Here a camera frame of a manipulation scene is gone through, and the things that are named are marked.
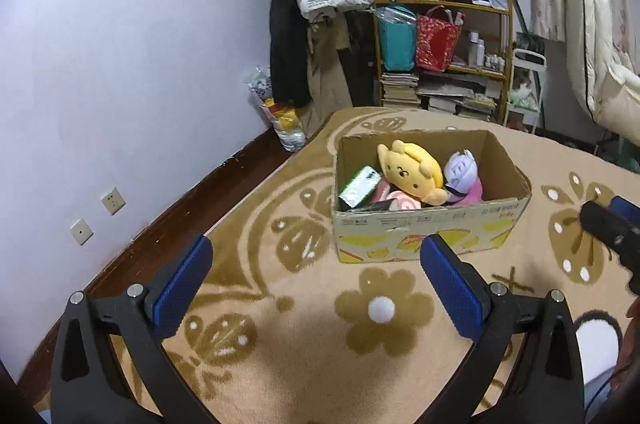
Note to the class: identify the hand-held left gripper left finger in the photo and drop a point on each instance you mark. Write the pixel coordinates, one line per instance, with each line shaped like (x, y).
(182, 284)

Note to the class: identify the black coat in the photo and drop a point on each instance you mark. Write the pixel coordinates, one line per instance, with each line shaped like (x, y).
(287, 44)

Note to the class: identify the beige hanging garment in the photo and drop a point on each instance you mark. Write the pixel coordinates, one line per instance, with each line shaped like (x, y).
(325, 89)

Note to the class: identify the white wall socket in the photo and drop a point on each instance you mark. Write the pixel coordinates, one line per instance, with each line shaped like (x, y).
(81, 232)
(114, 201)

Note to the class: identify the row of small bottles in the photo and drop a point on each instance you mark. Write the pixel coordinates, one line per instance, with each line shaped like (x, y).
(494, 63)

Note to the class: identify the white bottle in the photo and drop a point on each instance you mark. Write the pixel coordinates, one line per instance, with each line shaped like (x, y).
(475, 49)

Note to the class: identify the green tissue pack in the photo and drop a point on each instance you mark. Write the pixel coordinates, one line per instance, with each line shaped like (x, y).
(360, 186)

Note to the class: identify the cardboard box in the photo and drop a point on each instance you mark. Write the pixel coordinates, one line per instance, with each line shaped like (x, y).
(450, 234)

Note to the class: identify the pink plush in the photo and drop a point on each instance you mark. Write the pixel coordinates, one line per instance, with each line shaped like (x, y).
(402, 200)

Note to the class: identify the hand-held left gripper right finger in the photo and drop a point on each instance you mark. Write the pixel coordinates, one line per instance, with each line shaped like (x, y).
(450, 289)

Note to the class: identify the black hanging trousers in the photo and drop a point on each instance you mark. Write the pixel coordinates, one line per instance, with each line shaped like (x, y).
(360, 69)

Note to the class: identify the teal bag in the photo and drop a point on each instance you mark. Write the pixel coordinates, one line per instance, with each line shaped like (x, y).
(397, 46)

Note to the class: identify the lavender-haired plush doll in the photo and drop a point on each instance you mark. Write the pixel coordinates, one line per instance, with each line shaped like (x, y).
(462, 169)

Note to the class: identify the wooden storage shelf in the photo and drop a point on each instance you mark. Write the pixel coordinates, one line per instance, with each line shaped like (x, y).
(470, 7)

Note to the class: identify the pile of papers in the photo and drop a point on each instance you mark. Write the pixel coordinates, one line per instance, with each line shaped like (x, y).
(460, 99)

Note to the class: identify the stack of books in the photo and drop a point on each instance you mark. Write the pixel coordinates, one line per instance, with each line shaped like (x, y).
(400, 89)

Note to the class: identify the white metal rack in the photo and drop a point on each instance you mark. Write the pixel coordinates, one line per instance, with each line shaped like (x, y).
(530, 59)

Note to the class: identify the pale green bundle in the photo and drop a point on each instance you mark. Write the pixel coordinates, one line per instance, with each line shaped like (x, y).
(525, 98)

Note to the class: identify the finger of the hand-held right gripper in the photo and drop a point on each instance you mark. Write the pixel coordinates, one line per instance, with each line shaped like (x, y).
(627, 214)

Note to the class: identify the clear plastic bag with items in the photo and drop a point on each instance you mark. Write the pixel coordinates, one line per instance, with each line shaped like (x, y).
(285, 124)

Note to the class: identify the white quilted bedding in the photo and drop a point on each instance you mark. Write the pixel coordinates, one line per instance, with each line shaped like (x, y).
(605, 44)

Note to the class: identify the pink soft cloth item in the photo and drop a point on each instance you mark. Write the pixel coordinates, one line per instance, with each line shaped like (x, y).
(474, 193)

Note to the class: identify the yellow dog plush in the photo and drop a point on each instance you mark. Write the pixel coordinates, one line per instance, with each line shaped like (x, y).
(410, 166)

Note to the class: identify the red patterned bag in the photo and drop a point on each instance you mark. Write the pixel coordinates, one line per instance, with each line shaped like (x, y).
(437, 44)

